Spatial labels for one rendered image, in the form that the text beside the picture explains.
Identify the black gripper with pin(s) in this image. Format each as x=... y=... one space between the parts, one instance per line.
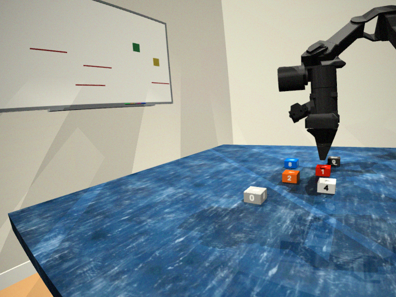
x=324 y=125

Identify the orange block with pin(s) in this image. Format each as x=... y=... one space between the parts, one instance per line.
x=290 y=176

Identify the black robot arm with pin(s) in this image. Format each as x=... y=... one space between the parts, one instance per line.
x=320 y=61

